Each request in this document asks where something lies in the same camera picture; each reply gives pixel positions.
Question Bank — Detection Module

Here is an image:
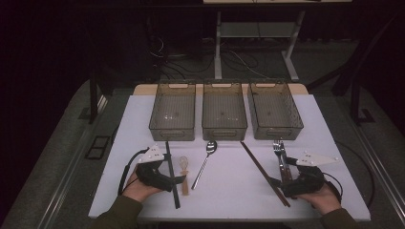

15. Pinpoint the person's left hand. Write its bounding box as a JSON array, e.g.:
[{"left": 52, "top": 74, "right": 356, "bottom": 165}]
[{"left": 122, "top": 171, "right": 166, "bottom": 203}]

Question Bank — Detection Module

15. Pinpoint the black metal stand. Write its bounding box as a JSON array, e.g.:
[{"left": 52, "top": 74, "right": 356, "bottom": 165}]
[
  {"left": 89, "top": 70, "right": 113, "bottom": 125},
  {"left": 330, "top": 41, "right": 376, "bottom": 126}
]

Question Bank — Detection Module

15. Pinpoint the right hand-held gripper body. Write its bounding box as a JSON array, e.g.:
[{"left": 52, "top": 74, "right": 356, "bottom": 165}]
[{"left": 281, "top": 151, "right": 339, "bottom": 198}]

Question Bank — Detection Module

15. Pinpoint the bundle of floor cables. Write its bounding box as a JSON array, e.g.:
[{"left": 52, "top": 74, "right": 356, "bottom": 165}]
[{"left": 147, "top": 34, "right": 271, "bottom": 80}]

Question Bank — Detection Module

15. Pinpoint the person's right hand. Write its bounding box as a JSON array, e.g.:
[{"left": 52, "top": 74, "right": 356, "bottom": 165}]
[{"left": 297, "top": 183, "right": 342, "bottom": 216}]

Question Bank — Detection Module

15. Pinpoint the metal spoon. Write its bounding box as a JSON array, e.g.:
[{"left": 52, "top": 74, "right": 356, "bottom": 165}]
[{"left": 190, "top": 140, "right": 219, "bottom": 191}]

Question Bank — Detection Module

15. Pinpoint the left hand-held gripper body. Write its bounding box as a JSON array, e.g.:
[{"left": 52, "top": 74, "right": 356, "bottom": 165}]
[{"left": 136, "top": 144, "right": 175, "bottom": 193}]

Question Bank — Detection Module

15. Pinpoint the thin black floor cable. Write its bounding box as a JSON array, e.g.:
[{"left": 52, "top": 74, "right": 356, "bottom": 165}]
[{"left": 335, "top": 139, "right": 376, "bottom": 209}]

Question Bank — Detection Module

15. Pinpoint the right hand-held gripper black cable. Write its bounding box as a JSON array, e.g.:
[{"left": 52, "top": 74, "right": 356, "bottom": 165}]
[{"left": 322, "top": 171, "right": 344, "bottom": 204}]

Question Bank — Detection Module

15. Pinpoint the white desk with metal frame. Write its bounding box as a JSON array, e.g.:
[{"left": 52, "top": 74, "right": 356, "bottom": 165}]
[{"left": 202, "top": 0, "right": 352, "bottom": 82}]

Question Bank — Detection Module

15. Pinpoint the left hand-held gripper black cable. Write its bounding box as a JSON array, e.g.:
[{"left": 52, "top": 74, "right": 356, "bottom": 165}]
[{"left": 117, "top": 147, "right": 150, "bottom": 197}]

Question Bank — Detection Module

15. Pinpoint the translucent brown plastic bin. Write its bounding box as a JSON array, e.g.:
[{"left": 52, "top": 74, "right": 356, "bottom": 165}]
[
  {"left": 148, "top": 79, "right": 197, "bottom": 142},
  {"left": 202, "top": 79, "right": 248, "bottom": 142},
  {"left": 246, "top": 79, "right": 305, "bottom": 141}
]

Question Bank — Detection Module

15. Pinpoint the brown wooden chopstick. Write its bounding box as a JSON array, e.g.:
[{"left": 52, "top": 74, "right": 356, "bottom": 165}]
[
  {"left": 241, "top": 140, "right": 291, "bottom": 208},
  {"left": 240, "top": 141, "right": 290, "bottom": 208}
]

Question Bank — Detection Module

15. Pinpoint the clear spoon with wooden handle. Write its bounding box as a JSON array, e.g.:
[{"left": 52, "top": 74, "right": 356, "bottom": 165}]
[{"left": 179, "top": 156, "right": 191, "bottom": 197}]

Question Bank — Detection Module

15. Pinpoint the metal floor rail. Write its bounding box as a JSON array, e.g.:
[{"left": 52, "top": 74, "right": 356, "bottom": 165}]
[
  {"left": 37, "top": 94, "right": 109, "bottom": 229},
  {"left": 348, "top": 120, "right": 405, "bottom": 218}
]

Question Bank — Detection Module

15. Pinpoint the hand-held gripper black cable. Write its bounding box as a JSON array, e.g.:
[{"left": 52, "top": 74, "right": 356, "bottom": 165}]
[
  {"left": 322, "top": 171, "right": 344, "bottom": 204},
  {"left": 117, "top": 147, "right": 150, "bottom": 197}
]

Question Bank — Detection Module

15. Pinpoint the metal fork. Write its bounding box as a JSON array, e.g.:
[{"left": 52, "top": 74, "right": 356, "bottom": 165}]
[{"left": 272, "top": 139, "right": 287, "bottom": 182}]

